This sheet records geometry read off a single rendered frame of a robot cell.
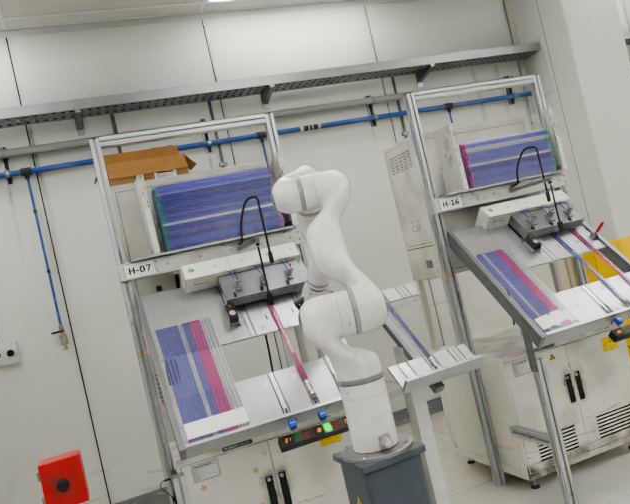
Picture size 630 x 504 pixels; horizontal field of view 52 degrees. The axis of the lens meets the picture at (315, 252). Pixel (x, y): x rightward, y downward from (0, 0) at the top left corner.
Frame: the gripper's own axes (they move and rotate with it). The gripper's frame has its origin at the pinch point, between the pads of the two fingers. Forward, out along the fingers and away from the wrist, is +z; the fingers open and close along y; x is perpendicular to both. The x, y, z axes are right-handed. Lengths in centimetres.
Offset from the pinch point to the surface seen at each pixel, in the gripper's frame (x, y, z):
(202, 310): -22.5, 37.0, 11.3
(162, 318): -23, 53, 11
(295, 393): 25.2, 16.4, 10.6
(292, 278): -22.6, -0.4, 5.1
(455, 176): -55, -95, -3
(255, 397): 22.1, 30.3, 10.6
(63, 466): 23, 95, 17
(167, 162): -101, 31, -3
